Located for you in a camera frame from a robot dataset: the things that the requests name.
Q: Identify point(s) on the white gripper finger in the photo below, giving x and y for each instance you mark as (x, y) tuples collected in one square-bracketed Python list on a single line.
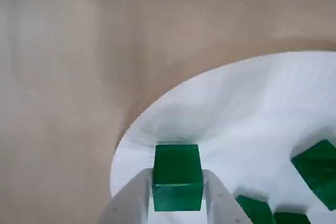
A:
[(131, 200), (223, 205)]

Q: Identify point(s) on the green cube block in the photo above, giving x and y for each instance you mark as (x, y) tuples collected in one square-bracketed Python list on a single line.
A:
[(176, 171), (317, 171), (254, 211), (291, 219)]

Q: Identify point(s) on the white paper plate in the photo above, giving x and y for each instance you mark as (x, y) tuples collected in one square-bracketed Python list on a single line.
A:
[(236, 116)]

